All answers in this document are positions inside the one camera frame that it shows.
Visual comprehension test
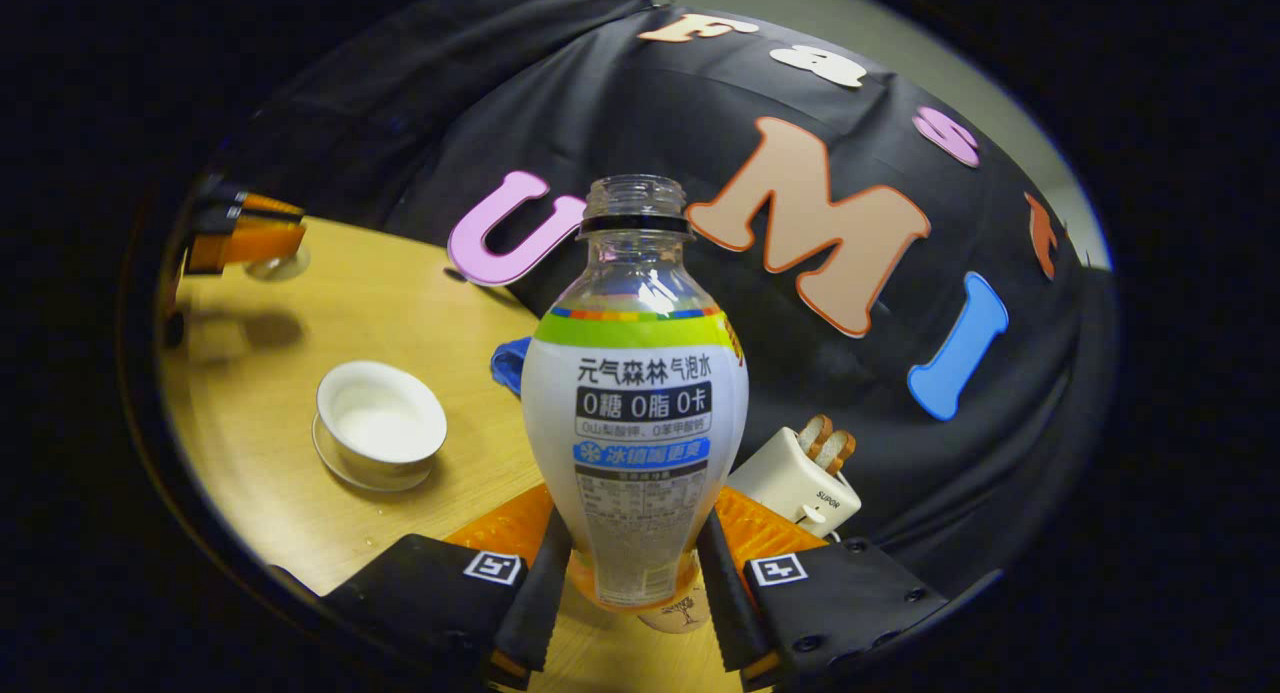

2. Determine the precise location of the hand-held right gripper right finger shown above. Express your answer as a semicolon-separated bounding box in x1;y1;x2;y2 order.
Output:
696;485;951;692

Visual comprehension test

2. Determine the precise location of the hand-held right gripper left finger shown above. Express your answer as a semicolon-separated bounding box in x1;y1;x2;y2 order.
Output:
318;483;574;692

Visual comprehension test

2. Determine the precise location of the round wooden coaster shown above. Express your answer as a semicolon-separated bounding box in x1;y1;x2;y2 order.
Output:
637;583;713;635

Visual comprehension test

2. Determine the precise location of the water bottle with white label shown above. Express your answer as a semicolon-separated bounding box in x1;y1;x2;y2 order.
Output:
520;174;750;614

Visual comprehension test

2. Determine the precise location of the white teacup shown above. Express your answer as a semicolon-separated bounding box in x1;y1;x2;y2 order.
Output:
316;361;449;479

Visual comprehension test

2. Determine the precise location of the white toaster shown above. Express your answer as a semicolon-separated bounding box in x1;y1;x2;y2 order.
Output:
727;425;863;537

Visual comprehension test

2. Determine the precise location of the blue towel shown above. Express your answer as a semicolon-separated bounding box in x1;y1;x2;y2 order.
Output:
489;336;534;397

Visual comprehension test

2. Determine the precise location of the black backdrop cloth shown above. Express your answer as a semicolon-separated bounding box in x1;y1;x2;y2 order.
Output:
215;0;1116;594

